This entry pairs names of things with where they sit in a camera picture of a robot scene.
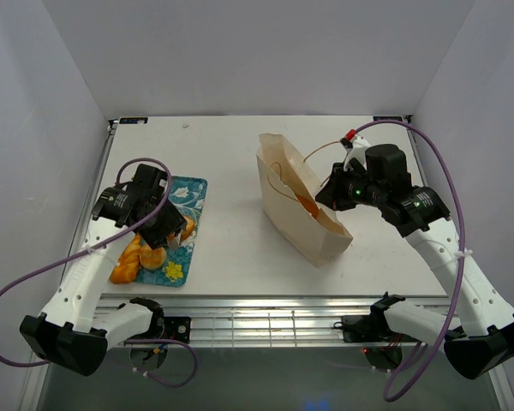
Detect metal serving tongs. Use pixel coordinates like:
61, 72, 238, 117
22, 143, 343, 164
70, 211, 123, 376
166, 229, 184, 250

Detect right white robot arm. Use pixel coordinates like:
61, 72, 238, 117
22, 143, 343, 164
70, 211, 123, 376
315, 142, 514, 379

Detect teal patterned tray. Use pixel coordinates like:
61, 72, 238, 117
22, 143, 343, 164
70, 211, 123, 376
134, 176, 207, 288

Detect left blue table label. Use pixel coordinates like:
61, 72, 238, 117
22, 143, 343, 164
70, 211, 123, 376
118, 116, 148, 125

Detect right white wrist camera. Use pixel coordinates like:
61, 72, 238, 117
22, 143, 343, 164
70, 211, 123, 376
339, 129, 371, 171

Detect aluminium frame rail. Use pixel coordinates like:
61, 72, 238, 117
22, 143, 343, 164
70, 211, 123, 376
83, 295, 387, 352

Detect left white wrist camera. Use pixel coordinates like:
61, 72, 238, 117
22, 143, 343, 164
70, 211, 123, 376
158, 179, 168, 191

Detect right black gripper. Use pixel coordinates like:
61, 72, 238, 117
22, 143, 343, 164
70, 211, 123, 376
314, 162, 385, 211

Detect small round scored roll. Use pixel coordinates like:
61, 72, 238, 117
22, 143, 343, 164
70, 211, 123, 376
139, 244, 167, 271

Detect right blue table label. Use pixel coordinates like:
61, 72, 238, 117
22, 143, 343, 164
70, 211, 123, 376
373, 116, 403, 122

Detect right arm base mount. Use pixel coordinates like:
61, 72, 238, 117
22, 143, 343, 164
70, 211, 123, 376
332, 292, 411, 346

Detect brown paper bag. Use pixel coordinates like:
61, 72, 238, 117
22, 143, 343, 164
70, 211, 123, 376
256, 134, 353, 267

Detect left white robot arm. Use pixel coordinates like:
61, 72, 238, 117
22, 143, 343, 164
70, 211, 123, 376
20, 161, 186, 376

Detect blue table label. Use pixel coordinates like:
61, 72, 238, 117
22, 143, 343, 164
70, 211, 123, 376
118, 116, 148, 125
373, 116, 403, 122

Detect long braided orange bread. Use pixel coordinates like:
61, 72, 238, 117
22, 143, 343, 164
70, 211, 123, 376
110, 235, 141, 284

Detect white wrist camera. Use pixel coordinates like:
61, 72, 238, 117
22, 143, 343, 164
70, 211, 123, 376
158, 179, 168, 191
339, 129, 371, 171

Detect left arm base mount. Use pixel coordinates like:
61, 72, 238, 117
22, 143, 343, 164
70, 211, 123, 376
128, 316, 192, 343

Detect round orange sugared bun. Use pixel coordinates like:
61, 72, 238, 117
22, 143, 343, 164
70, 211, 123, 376
296, 194, 320, 219

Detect oval split bread loaf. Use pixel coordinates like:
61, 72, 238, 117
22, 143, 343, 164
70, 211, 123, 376
167, 215, 195, 243

